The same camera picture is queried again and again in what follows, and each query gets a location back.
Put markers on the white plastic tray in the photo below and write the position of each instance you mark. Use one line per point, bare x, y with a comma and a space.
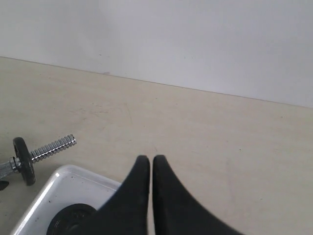
68, 185

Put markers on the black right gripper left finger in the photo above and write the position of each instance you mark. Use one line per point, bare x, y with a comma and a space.
125, 213

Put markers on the black weight plate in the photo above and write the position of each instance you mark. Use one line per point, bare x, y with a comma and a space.
69, 218
26, 166

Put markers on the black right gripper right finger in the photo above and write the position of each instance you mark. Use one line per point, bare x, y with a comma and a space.
176, 211

